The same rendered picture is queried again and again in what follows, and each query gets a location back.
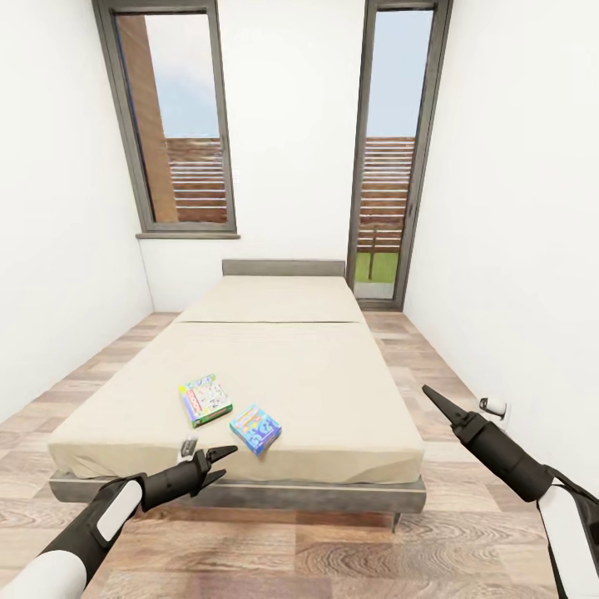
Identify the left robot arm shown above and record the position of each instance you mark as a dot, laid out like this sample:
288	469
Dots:
67	564

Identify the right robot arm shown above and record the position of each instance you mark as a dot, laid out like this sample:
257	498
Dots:
570	514

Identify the bed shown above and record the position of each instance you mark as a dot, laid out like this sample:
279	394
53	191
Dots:
287	335

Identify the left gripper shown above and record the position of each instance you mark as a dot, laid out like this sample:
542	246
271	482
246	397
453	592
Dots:
194	476

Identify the board game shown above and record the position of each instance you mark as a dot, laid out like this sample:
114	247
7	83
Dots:
255	428
204	399

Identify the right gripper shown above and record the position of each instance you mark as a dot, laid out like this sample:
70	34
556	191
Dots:
490	445

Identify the fixed window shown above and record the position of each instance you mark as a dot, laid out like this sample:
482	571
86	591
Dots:
165	67

